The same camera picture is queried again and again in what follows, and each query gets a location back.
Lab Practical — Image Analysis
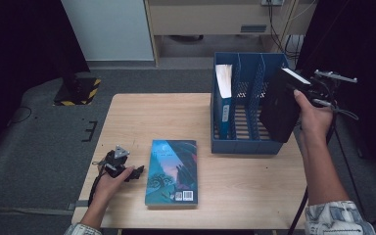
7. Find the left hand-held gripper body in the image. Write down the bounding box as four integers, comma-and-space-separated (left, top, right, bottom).
103, 145, 131, 179

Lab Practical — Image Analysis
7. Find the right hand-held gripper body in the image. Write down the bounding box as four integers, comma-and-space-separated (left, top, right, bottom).
307, 69, 359, 109

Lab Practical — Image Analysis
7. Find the illustrated teal book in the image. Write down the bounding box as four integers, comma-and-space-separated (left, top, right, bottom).
144, 139, 199, 207

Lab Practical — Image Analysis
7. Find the black book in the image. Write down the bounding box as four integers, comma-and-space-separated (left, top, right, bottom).
258, 67, 311, 144

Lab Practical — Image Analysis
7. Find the blue file rack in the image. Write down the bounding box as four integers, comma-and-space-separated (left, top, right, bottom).
210, 52, 291, 156

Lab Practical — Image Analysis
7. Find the plain blue book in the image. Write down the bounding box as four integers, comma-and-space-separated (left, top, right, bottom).
214, 64, 234, 140

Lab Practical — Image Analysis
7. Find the person's left hand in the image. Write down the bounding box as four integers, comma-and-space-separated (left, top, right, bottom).
90, 165, 136, 208

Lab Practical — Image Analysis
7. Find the person's right hand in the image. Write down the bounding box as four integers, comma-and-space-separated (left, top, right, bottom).
293, 88, 336, 145

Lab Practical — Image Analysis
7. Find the grey tape piece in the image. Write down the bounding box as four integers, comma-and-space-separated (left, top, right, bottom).
67, 200, 89, 211

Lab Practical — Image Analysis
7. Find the black curtain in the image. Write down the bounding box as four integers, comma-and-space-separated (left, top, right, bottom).
295, 0, 376, 184
0, 0, 91, 165

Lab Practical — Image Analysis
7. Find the person's left patterned sleeve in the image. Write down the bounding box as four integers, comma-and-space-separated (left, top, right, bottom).
63, 222, 103, 235

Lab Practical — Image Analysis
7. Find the person's patterned sleeve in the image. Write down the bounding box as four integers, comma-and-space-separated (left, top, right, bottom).
303, 200, 376, 235
63, 222, 103, 235

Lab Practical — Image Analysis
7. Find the grey vent panel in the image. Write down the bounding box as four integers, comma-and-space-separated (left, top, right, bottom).
240, 23, 268, 33

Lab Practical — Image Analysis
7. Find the black yellow striped stand base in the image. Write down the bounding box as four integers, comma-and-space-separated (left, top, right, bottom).
53, 72, 102, 107

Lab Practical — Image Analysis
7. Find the person's right patterned sleeve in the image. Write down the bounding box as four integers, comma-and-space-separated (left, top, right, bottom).
303, 200, 376, 235

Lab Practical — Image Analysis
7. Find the beige wooden desk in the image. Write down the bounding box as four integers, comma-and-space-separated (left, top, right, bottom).
143, 0, 317, 68

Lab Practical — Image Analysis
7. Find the white cabinet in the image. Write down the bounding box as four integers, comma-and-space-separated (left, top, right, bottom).
61, 0, 155, 62

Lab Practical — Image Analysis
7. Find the right hand-held gripper grey strap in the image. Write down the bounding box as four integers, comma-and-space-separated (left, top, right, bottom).
332, 106, 360, 121

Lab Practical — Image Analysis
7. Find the left hand-held gripper black cable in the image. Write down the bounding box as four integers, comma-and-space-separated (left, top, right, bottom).
87, 165, 107, 207

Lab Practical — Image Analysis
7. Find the hand-held gripper black cable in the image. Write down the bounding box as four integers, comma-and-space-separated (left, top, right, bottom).
87, 165, 107, 207
287, 97, 339, 235

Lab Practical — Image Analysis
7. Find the beige hanging cable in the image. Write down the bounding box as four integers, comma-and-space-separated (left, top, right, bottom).
278, 0, 317, 47

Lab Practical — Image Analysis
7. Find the black hanging cable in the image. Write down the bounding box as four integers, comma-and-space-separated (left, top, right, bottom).
267, 3, 300, 62

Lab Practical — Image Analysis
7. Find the thin black floor cable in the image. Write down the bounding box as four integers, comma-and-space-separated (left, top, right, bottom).
8, 106, 33, 126

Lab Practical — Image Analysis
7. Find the right hand-held gripper black cable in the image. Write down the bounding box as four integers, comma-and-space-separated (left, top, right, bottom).
287, 97, 339, 235

